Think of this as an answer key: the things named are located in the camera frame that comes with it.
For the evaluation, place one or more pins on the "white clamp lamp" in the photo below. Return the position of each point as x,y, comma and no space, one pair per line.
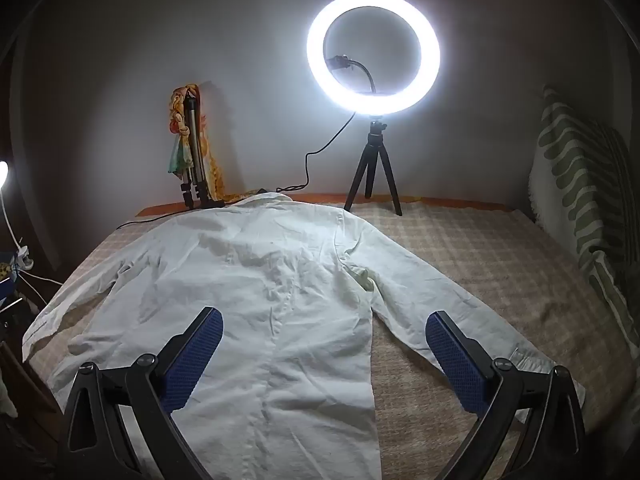
2,175

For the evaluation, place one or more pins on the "folded grey tripod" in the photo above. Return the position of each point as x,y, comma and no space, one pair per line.
192,125

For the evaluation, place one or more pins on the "white shirt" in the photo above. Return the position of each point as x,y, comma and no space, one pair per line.
280,285

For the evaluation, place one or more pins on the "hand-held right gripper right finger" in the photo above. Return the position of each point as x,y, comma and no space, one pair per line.
454,360

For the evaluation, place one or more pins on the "beige plaid blanket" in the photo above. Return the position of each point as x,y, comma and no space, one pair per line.
475,260

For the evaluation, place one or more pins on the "colourful scarf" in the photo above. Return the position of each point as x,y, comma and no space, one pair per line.
175,160

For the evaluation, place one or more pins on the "green patterned pillow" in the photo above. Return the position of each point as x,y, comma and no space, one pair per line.
565,160

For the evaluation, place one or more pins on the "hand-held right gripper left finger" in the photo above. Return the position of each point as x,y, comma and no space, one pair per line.
196,360

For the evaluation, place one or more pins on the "black gooseneck phone holder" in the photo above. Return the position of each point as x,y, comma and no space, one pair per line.
367,72

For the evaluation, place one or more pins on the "dark striped pillow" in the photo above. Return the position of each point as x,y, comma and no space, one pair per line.
617,185

